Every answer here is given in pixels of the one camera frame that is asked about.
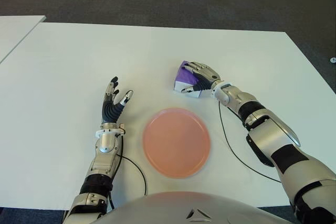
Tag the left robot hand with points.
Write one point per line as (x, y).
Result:
(110, 111)

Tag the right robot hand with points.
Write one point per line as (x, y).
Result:
(207, 74)

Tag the purple tissue paper pack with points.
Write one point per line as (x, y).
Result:
(183, 78)

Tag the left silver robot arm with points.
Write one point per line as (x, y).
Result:
(103, 155)

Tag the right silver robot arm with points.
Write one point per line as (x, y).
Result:
(273, 134)

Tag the round pink plate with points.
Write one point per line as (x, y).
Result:
(176, 142)

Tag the silver robot torso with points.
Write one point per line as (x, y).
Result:
(170, 208)

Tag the white side table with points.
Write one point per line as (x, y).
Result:
(15, 31)

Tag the small white floor object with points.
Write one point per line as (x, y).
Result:
(333, 60)

